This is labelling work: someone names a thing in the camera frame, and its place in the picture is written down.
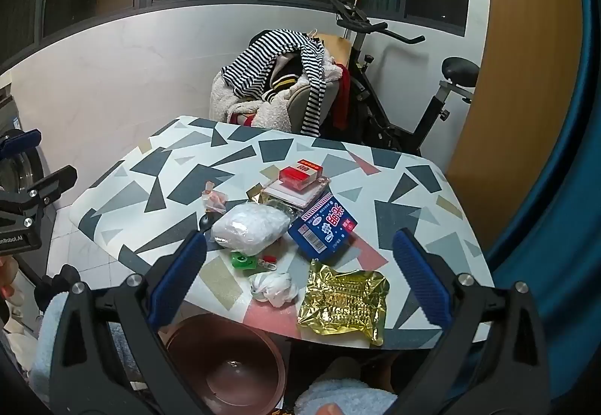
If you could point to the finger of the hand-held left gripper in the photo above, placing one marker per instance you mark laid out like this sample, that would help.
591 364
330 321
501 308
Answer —
47 187
19 142

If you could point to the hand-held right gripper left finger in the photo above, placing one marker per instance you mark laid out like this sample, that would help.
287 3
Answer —
181 276

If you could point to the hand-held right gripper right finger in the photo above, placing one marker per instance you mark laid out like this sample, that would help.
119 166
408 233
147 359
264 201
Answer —
420 276

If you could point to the small green plastic item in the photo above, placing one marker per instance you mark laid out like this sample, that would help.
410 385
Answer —
242 262

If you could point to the gold foil packet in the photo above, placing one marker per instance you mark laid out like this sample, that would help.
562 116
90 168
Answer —
342 302

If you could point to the brown round waste bin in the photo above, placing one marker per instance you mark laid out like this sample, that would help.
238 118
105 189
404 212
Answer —
225 349

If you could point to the blue printed packet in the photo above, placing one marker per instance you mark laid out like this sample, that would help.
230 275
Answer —
324 232

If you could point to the small gold wrapper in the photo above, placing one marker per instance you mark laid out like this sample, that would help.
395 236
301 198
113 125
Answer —
256 194

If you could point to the white box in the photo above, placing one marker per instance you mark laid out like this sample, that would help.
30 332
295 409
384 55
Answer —
286 200

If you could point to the red small box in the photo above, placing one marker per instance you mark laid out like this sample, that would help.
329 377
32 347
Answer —
300 175

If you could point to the blue curtain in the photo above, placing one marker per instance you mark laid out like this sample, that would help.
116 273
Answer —
563 208

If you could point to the black exercise bike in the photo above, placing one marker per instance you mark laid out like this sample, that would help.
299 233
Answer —
371 114

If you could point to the white fleece garment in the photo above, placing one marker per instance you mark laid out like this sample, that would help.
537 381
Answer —
220 98

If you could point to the red cloth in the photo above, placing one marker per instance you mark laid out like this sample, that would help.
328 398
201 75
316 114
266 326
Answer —
345 100

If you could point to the grey chair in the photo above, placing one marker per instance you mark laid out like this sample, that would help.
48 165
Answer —
300 107

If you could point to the wooden door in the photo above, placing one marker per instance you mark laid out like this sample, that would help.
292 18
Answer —
516 91

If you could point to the dark jacket with striped cuff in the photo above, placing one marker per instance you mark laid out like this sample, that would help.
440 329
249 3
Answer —
286 77

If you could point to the black white striped shirt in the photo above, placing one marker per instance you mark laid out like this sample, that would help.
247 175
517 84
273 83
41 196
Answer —
263 53

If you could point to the wooden board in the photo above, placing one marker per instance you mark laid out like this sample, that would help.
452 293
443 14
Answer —
335 46

